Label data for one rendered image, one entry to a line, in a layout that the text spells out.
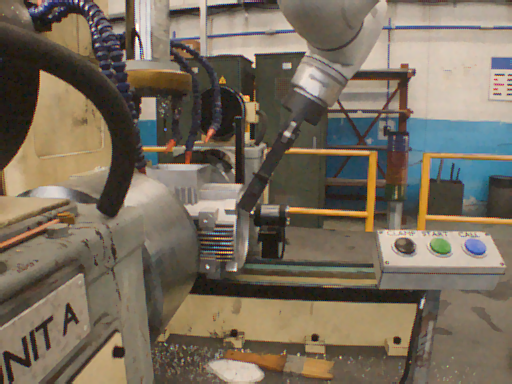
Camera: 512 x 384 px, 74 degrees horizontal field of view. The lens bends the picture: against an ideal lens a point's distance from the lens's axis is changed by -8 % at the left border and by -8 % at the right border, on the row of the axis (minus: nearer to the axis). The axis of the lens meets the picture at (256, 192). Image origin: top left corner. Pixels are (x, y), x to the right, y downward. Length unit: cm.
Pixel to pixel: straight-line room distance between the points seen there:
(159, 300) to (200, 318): 37
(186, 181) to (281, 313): 32
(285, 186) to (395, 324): 314
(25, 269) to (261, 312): 60
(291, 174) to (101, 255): 356
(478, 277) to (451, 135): 525
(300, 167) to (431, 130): 253
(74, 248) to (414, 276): 43
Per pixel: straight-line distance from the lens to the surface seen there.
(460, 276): 56
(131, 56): 78
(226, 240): 70
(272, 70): 385
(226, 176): 98
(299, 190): 381
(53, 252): 24
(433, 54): 581
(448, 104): 578
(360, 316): 77
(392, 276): 53
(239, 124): 87
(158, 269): 43
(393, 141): 105
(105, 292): 30
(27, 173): 77
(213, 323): 79
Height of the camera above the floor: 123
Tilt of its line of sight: 10 degrees down
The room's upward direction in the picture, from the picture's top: straight up
